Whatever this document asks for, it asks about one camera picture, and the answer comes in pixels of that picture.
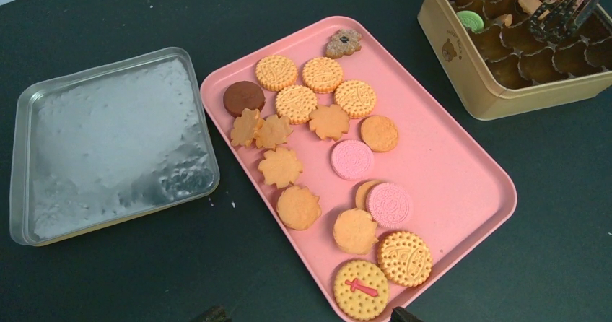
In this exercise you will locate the flower-shaped tan cookie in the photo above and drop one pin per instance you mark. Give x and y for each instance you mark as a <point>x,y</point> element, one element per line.
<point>280,167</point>
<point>329,122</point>
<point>274,131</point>
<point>245,127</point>

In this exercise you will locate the green sandwich cookie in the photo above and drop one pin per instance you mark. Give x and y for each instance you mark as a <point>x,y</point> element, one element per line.
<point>471,20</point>

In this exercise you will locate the silver metal tin lid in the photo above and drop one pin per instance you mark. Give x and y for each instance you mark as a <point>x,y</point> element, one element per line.
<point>108,144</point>

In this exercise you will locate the gold cookie tin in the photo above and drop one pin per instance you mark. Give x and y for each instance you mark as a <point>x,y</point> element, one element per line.
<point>503,70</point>

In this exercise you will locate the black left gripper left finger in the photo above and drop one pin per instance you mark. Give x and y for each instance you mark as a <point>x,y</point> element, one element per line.
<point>215,313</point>

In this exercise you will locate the round swirl tan cookie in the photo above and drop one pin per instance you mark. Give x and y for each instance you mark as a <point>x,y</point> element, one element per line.
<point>298,208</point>

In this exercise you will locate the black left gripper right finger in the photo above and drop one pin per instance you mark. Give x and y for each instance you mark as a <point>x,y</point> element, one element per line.
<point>401,314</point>

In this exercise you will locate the yellow biscuit red cross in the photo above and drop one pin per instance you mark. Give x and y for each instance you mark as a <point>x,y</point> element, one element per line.
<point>361,289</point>

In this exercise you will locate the metal tongs white handles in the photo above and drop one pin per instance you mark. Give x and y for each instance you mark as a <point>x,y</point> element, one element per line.
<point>555,20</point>

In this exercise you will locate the pink plastic tray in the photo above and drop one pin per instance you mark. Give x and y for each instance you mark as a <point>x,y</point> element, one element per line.
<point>458,194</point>

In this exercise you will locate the dark chocolate round cookie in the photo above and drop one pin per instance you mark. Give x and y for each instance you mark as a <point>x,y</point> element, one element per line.
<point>243,95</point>

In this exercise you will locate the pink sandwich cookie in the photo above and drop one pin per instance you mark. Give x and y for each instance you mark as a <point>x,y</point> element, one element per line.
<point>352,159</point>
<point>389,204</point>

